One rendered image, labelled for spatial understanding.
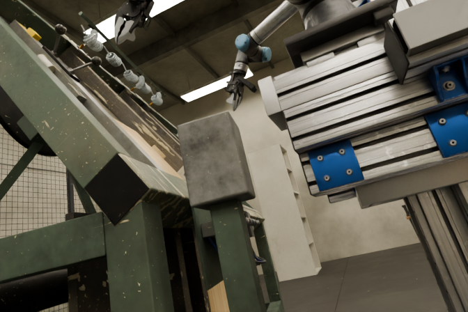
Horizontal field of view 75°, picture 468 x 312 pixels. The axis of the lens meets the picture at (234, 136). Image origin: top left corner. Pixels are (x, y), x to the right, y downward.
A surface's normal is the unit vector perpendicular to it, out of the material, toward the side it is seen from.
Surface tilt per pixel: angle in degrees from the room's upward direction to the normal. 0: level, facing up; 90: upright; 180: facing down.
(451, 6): 90
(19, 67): 90
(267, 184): 90
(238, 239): 90
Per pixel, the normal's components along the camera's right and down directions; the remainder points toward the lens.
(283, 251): -0.37, -0.23
